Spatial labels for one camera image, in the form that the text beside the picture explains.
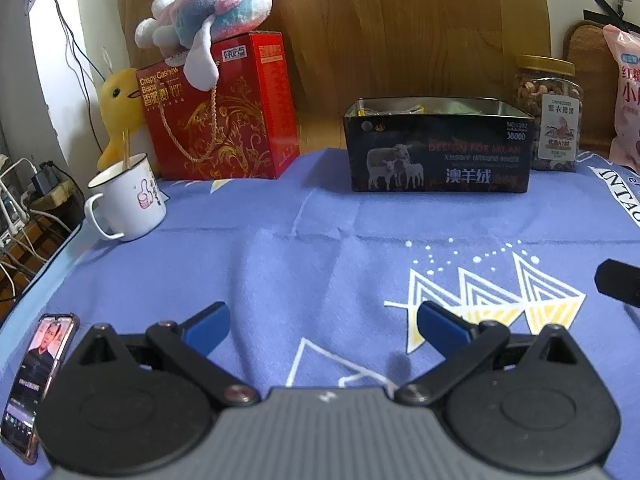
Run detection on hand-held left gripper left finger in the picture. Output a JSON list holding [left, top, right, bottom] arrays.
[[65, 302, 259, 407]]

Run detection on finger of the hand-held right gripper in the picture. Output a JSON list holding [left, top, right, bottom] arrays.
[[595, 259, 640, 306]]

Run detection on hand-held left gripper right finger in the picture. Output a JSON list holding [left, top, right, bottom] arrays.
[[395, 301, 596, 407]]

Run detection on black cardboard box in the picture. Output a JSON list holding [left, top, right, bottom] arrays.
[[343, 96, 532, 194]]

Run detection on blue printed blanket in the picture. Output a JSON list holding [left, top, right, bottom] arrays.
[[0, 147, 640, 480]]

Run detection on white enamel mug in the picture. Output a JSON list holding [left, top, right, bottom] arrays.
[[84, 152, 167, 242]]

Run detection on large pink snack bag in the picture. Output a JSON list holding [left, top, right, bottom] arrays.
[[602, 24, 640, 171]]

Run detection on clear nut jar gold lid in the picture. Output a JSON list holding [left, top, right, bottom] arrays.
[[515, 55, 585, 172]]

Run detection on smartphone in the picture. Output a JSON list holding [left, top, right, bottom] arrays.
[[0, 312, 81, 466]]

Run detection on brown chair back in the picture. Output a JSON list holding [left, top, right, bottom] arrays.
[[564, 20, 621, 141]]

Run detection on red gift box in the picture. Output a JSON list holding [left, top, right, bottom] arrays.
[[136, 31, 300, 181]]

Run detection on black power adapter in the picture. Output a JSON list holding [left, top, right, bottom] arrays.
[[31, 162, 59, 194]]

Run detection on yellow duck plush toy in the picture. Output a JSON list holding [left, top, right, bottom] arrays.
[[96, 67, 161, 176]]

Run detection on wooden headboard panel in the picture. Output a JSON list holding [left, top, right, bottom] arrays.
[[116, 0, 556, 156]]

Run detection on pastel plush toy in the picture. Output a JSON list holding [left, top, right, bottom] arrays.
[[135, 0, 276, 88]]

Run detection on white charger cables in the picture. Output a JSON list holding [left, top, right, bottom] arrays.
[[0, 157, 76, 301]]

